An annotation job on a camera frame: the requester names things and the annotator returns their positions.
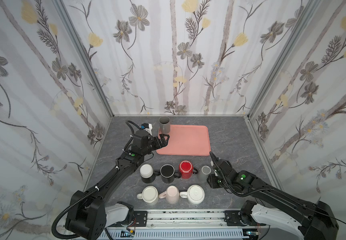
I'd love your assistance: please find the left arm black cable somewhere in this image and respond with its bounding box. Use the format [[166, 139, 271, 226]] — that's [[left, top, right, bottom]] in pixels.
[[51, 187, 99, 240]]

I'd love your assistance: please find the white vented cable duct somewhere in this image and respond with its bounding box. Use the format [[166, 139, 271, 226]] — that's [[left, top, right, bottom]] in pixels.
[[99, 229, 249, 240]]

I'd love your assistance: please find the pink plastic tray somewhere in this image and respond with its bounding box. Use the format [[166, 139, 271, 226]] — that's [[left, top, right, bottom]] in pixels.
[[156, 125, 211, 157]]

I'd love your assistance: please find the white ribbed mug upside down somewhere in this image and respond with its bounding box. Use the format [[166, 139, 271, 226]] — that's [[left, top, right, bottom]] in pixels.
[[179, 185, 205, 205]]

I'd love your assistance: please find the cream mug upside down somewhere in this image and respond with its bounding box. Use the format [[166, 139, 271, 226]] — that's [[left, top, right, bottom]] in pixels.
[[137, 186, 159, 206]]

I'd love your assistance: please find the black mug white base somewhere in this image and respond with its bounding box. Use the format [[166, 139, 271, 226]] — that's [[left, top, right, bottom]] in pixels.
[[140, 164, 160, 184]]

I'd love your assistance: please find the small grey mug white inside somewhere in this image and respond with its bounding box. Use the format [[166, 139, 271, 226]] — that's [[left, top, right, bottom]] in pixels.
[[197, 166, 212, 183]]

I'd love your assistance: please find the pink mug upside down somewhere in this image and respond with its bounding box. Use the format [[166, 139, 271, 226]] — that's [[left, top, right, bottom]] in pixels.
[[159, 186, 180, 205]]

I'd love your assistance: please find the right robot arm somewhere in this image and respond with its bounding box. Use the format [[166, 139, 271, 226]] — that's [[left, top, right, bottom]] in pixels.
[[207, 152, 339, 240]]

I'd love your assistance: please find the tall grey mug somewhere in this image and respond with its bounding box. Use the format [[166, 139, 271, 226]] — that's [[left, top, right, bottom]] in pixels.
[[159, 117, 171, 134]]

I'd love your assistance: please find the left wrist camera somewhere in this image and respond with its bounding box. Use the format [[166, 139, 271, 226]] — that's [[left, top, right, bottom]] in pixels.
[[141, 123, 153, 135]]

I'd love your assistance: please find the red mug black handle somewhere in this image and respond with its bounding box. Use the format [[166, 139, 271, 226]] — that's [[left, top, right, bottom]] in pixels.
[[179, 161, 198, 179]]

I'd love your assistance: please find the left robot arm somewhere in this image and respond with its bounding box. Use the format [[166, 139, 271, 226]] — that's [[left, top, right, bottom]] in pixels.
[[52, 130, 170, 240]]

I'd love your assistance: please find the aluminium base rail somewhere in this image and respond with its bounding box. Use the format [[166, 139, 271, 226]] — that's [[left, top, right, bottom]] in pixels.
[[106, 208, 305, 232]]

